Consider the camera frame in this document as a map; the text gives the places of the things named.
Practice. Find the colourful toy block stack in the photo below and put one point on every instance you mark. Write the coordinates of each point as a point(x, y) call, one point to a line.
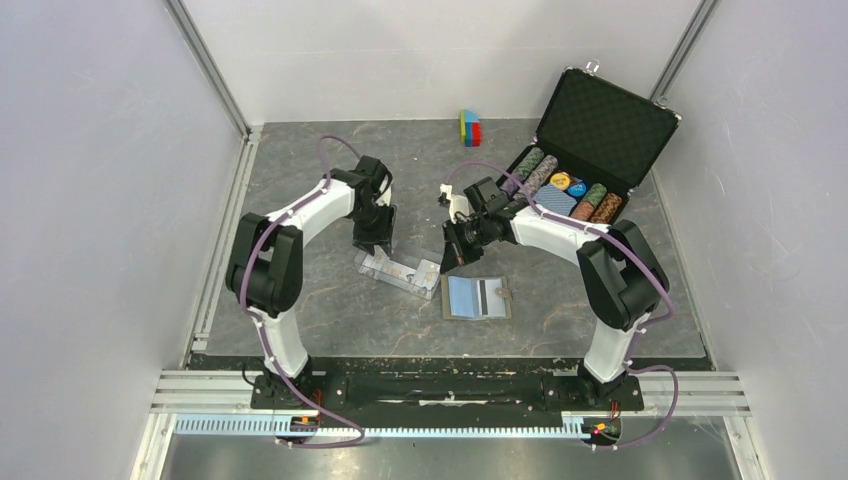
point(470, 129)

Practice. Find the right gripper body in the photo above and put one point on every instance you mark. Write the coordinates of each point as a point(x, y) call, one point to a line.
point(468, 237)

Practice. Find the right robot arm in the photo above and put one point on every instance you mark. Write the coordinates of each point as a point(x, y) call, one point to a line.
point(621, 275)

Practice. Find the yellow dealer chip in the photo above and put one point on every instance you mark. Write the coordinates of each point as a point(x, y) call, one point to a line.
point(560, 180)

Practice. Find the blue playing card deck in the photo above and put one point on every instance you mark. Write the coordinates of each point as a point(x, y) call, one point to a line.
point(555, 200)

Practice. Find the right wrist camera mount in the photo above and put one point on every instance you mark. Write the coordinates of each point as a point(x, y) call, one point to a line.
point(458, 205)

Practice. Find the white slotted cable duct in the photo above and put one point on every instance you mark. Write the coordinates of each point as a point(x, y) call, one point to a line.
point(284, 426)

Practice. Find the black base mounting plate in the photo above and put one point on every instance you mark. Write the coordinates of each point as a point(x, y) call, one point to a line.
point(449, 392)

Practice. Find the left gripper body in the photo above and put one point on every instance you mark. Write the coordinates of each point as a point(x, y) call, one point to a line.
point(373, 225)

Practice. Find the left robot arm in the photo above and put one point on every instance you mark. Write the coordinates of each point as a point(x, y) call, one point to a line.
point(266, 265)

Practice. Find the blue dealer chip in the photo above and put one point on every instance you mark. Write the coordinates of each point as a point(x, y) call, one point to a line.
point(577, 190)

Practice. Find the clear plastic card sleeve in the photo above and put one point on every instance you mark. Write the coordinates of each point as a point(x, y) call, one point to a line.
point(367, 265)

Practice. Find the black poker chip case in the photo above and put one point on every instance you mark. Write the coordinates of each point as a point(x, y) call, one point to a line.
point(601, 133)

